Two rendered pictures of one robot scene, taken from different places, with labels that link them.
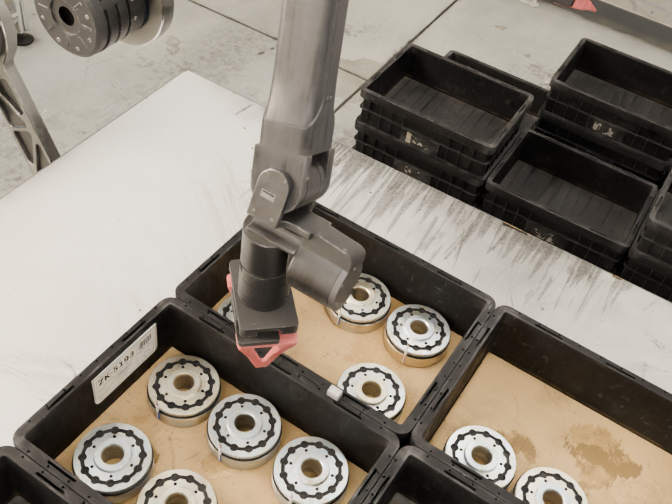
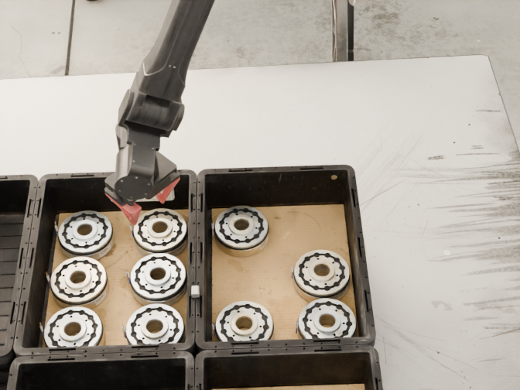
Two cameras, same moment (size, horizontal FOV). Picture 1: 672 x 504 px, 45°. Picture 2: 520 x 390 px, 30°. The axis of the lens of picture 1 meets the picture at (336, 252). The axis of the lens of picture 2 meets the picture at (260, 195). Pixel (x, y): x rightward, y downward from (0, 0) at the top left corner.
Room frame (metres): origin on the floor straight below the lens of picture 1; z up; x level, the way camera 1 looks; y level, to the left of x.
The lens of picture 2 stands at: (0.29, -0.93, 2.31)
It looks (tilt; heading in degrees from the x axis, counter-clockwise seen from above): 50 degrees down; 63
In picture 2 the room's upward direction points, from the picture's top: 1 degrees counter-clockwise
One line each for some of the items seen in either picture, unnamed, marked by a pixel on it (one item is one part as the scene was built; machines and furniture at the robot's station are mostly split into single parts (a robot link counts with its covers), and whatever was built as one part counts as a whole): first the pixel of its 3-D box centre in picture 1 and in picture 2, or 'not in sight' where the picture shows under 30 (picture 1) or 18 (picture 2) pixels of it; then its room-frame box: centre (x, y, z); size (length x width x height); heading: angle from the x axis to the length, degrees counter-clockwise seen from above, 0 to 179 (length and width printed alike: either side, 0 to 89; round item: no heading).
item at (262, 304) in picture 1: (264, 281); (139, 165); (0.58, 0.07, 1.17); 0.10 x 0.07 x 0.07; 19
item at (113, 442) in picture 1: (112, 455); (84, 230); (0.51, 0.24, 0.86); 0.05 x 0.05 x 0.01
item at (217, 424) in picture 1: (244, 425); (158, 275); (0.59, 0.08, 0.86); 0.10 x 0.10 x 0.01
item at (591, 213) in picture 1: (553, 228); not in sight; (1.71, -0.60, 0.31); 0.40 x 0.30 x 0.34; 66
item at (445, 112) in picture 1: (431, 155); not in sight; (1.87, -0.23, 0.37); 0.40 x 0.30 x 0.45; 66
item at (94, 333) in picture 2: not in sight; (73, 331); (0.41, 0.04, 0.86); 0.10 x 0.10 x 0.01
